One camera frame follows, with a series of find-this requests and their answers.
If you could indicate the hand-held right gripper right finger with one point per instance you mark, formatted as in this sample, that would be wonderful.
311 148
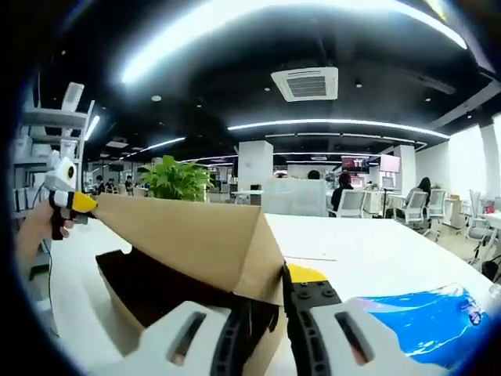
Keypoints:
332 340

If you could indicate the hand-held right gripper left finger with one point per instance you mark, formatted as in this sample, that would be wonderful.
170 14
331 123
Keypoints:
188 340

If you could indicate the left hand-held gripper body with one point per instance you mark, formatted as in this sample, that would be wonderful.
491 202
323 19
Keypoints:
62 176

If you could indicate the blue soft item tissue pack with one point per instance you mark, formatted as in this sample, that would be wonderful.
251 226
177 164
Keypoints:
415 329

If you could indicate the brown cardboard shoe box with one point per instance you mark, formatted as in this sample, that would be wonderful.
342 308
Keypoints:
188 235

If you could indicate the person's left hand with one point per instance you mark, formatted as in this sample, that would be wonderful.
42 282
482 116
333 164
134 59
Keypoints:
45 219

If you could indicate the white shelf rack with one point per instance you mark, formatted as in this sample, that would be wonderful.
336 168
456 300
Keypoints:
55 117

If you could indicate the green plant in white pot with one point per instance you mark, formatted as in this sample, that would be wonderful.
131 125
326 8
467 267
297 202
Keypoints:
176 180

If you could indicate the long curved ceiling light strip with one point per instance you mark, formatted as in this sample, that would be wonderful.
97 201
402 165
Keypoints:
137 70

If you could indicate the white office chair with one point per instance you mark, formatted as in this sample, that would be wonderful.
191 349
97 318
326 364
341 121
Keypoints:
352 203
437 207
483 223
415 207

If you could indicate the frosted white desk partition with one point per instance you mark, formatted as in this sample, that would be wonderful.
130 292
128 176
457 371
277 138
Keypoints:
293 197

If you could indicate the black bag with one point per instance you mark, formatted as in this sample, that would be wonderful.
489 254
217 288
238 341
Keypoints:
492 271

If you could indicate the short ceiling light strip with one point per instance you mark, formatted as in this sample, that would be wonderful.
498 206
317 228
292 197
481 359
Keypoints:
332 123

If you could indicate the ceiling air conditioner vent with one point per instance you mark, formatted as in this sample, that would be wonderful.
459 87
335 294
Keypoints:
305 84

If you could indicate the red wall screen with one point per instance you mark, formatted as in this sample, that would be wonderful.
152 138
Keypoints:
354 164

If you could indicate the pink wall screen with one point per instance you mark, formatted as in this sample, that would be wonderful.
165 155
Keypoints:
390 163

